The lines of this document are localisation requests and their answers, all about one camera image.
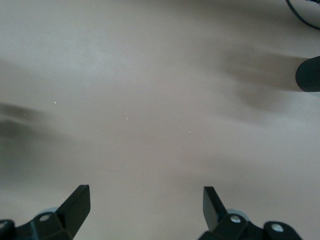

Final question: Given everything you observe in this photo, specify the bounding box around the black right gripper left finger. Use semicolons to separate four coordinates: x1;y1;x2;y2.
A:
14;184;91;240

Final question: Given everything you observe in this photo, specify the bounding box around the black foam cylinder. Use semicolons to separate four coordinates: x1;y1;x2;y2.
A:
295;55;320;93

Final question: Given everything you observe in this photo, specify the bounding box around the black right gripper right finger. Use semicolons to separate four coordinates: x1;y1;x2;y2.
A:
198;186;303;240

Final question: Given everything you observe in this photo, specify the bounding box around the brown table cover sheet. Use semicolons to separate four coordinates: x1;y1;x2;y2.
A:
0;0;320;240

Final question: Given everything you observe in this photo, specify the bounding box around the black arched cable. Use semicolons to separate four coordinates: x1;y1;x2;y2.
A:
284;0;320;30

